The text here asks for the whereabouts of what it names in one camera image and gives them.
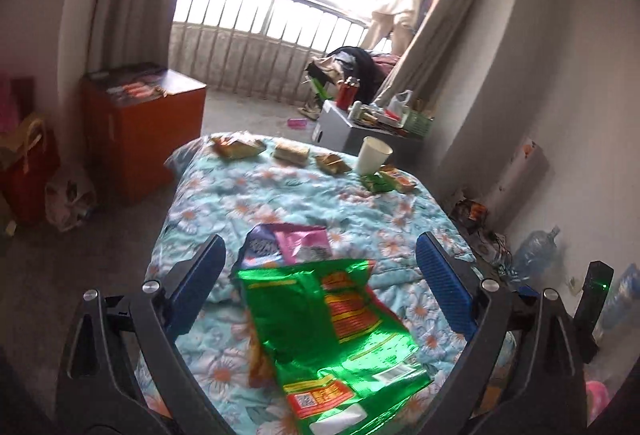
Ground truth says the purple pink snack bag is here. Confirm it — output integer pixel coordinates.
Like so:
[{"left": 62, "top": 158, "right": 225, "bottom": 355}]
[{"left": 232, "top": 223, "right": 332, "bottom": 273}]

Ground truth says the green snack bag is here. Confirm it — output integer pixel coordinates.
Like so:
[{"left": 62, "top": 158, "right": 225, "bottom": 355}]
[{"left": 238, "top": 259, "right": 432, "bottom": 434}]

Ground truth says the pink floral pillow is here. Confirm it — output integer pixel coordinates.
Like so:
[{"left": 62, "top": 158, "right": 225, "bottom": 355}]
[{"left": 586, "top": 381, "right": 610, "bottom": 424}]

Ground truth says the large clear water jug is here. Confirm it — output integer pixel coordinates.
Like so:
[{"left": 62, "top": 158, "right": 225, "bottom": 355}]
[{"left": 512, "top": 226, "right": 561, "bottom": 281}]

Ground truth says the rolled floral wallpaper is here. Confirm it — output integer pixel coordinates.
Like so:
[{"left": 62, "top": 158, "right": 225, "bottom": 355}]
[{"left": 482, "top": 137, "right": 548, "bottom": 229}]

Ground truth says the floral blue quilt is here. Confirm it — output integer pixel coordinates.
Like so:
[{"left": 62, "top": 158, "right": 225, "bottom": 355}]
[{"left": 146, "top": 137, "right": 472, "bottom": 434}]

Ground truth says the orange snack packet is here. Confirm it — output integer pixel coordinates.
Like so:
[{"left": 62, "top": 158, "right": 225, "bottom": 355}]
[{"left": 378, "top": 165, "right": 416, "bottom": 193}]

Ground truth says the red gift bag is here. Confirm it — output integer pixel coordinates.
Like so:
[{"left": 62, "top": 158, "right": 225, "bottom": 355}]
[{"left": 0, "top": 76, "right": 61, "bottom": 226}]

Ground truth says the green plastic basket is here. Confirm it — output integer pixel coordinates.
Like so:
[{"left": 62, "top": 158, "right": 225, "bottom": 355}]
[{"left": 402, "top": 110, "right": 434, "bottom": 138}]

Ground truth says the green small snack packet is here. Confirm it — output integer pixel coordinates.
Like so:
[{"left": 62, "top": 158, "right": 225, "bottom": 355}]
[{"left": 359, "top": 173, "right": 395, "bottom": 194}]

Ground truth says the yellow snack packet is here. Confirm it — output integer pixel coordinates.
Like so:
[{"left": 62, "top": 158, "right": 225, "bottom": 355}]
[{"left": 210, "top": 132, "right": 267, "bottom": 161}]

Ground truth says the white paper cup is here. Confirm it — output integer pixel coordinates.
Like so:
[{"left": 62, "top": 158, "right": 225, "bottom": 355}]
[{"left": 355, "top": 136, "right": 393, "bottom": 175}]

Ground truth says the orange red box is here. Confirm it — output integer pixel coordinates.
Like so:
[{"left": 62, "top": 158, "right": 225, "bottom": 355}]
[{"left": 79, "top": 62, "right": 206, "bottom": 204}]

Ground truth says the white plastic jug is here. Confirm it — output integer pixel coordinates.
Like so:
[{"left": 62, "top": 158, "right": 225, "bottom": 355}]
[{"left": 386, "top": 89, "right": 412, "bottom": 120}]

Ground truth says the right grey curtain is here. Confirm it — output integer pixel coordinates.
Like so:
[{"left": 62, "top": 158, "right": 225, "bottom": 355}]
[{"left": 373, "top": 0, "right": 475, "bottom": 106}]

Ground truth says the white cream snack packet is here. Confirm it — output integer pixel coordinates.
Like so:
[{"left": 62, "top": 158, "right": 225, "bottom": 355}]
[{"left": 272, "top": 141, "right": 310, "bottom": 166}]

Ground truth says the brown snack packet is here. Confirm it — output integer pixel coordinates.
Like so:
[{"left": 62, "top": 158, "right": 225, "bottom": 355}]
[{"left": 314, "top": 153, "right": 352, "bottom": 176}]

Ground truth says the grey cabinet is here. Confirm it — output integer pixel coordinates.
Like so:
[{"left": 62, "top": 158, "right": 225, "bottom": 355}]
[{"left": 311, "top": 101, "right": 424, "bottom": 169}]

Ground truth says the red thermos bottle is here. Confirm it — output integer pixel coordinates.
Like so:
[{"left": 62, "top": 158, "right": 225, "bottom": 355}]
[{"left": 335, "top": 76, "right": 360, "bottom": 111}]

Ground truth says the black bag on cabinet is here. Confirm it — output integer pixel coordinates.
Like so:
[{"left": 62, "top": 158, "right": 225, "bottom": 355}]
[{"left": 329, "top": 46, "right": 386, "bottom": 104}]

